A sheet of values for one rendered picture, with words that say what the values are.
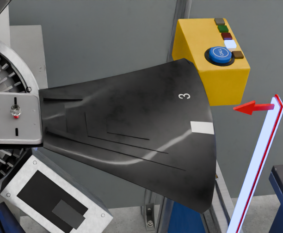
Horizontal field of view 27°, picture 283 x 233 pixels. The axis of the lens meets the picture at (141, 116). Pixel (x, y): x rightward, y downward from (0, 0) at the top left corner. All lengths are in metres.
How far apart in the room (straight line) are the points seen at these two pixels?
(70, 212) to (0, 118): 0.19
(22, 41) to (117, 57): 0.30
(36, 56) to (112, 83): 0.59
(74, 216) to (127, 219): 1.27
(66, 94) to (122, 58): 0.84
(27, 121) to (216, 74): 0.42
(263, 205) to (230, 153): 0.36
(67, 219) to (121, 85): 0.21
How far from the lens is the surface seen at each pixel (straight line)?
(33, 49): 1.38
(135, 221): 2.11
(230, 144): 1.95
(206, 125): 0.78
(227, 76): 1.04
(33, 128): 0.72
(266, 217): 2.23
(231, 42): 1.09
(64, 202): 0.84
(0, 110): 0.74
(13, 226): 0.79
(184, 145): 0.75
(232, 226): 1.00
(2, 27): 0.95
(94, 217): 0.85
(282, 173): 1.06
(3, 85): 0.83
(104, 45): 1.56
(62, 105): 0.75
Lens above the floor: 1.69
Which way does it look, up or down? 43 degrees down
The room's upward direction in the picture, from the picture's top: 8 degrees clockwise
